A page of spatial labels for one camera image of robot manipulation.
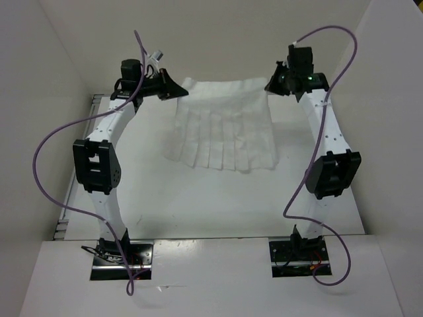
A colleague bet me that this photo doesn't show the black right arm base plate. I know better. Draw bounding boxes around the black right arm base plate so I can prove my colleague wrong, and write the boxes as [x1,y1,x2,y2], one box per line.
[268,238,332,278]

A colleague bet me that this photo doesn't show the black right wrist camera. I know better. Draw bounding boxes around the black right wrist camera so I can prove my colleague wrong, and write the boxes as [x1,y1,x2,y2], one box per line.
[287,44,314,75]

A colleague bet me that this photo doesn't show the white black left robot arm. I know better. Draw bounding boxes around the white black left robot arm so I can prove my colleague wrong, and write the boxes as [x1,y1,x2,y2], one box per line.
[73,68,188,264]

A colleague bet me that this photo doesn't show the white pleated skirt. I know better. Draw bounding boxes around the white pleated skirt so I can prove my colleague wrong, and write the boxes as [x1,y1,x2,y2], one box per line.
[165,77,279,172]

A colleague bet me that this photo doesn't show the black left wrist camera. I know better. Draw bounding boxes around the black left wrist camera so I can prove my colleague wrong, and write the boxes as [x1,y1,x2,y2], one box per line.
[114,59,141,93]

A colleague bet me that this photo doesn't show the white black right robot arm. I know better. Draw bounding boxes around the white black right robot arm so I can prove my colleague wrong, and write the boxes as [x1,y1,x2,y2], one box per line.
[265,61,362,260]

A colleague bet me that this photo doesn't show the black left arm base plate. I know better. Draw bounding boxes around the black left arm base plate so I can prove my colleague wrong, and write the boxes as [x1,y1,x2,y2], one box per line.
[90,242,153,281]

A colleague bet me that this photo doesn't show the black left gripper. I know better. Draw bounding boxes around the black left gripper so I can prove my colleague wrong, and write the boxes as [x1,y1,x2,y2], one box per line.
[136,67,188,100]

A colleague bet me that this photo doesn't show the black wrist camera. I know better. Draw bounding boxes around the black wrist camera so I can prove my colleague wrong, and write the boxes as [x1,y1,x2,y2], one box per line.
[114,59,141,93]
[287,44,314,75]

